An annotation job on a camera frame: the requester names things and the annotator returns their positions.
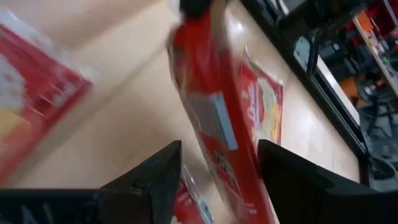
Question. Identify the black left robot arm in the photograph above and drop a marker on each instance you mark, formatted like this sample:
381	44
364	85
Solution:
317	15

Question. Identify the black metal table frame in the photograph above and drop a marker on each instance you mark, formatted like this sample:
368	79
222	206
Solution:
342	124

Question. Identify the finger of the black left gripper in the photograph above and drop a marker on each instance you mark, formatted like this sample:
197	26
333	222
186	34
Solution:
195	7

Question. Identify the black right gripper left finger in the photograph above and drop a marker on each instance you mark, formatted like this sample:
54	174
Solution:
109	208

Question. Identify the red Orville Redenbacher popcorn bag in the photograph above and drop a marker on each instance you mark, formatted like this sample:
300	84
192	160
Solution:
202	62
186	205
37	84
264	102

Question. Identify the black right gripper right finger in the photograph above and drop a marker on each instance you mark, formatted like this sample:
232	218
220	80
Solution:
311	199

